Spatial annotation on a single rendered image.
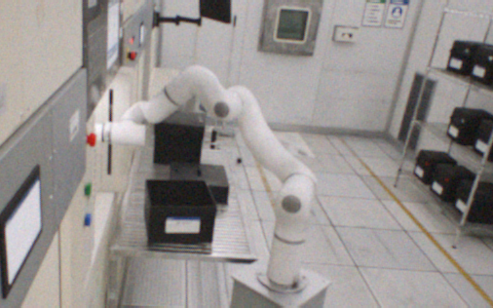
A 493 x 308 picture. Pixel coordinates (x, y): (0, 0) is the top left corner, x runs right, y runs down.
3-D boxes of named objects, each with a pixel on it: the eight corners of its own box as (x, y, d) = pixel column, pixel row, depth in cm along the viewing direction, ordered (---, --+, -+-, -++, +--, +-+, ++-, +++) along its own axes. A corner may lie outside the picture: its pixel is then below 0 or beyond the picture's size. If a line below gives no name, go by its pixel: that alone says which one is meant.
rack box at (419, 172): (409, 173, 486) (416, 147, 475) (437, 175, 487) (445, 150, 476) (421, 185, 458) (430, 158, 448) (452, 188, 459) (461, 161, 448)
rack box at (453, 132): (441, 134, 435) (450, 104, 424) (474, 137, 435) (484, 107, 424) (456, 145, 407) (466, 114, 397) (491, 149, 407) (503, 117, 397)
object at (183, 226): (147, 244, 204) (150, 207, 198) (142, 212, 229) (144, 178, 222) (213, 244, 210) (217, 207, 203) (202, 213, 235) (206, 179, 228)
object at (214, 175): (228, 205, 246) (232, 180, 241) (169, 202, 243) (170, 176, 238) (222, 181, 273) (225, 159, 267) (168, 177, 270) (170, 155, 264)
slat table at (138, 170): (236, 399, 233) (258, 258, 202) (105, 392, 229) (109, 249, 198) (217, 251, 352) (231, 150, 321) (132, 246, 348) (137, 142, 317)
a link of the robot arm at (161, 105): (167, 69, 187) (116, 115, 202) (165, 94, 176) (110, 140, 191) (184, 84, 191) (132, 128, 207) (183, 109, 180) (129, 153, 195)
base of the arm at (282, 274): (316, 281, 192) (325, 238, 184) (288, 299, 179) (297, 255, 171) (276, 259, 203) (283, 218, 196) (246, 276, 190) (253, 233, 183)
